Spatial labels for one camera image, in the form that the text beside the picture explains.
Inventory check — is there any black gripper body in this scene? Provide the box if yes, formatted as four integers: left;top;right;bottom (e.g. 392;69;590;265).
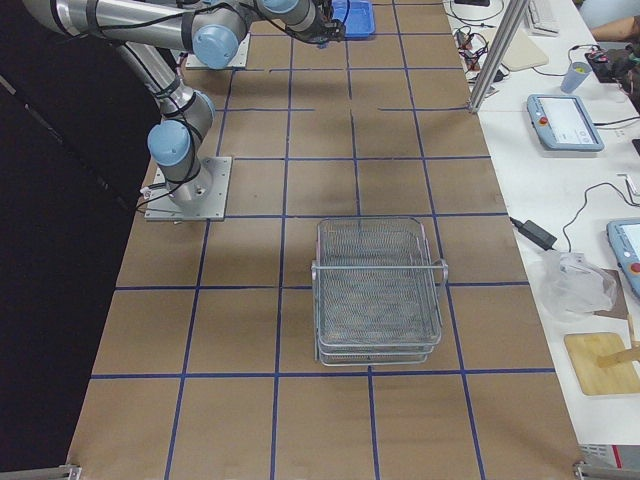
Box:
316;0;346;45

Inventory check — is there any blue plastic tray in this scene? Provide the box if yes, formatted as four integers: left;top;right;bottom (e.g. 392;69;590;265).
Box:
332;0;376;40

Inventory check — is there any blue teach pendant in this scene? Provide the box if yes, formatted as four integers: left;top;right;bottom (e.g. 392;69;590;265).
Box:
526;94;604;153
606;218;640;297

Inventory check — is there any blue plastic cup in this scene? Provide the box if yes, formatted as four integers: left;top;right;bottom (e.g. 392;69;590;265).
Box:
560;61;592;94

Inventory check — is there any black power adapter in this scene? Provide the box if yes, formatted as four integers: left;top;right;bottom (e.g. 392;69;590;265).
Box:
510;218;557;251

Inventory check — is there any clear plastic bag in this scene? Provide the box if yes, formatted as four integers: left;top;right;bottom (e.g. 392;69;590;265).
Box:
538;250;618;315

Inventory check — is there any wooden board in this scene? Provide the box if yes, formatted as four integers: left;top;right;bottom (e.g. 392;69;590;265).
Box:
564;332;639;396

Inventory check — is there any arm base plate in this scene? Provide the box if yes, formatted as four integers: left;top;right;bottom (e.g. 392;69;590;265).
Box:
143;157;233;222
186;34;251;70

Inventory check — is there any aluminium profile post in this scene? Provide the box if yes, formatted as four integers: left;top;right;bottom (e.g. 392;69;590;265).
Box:
467;0;529;114

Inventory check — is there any silver wire mesh shelf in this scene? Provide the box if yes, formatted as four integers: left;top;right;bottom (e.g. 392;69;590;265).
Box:
311;217;448;366

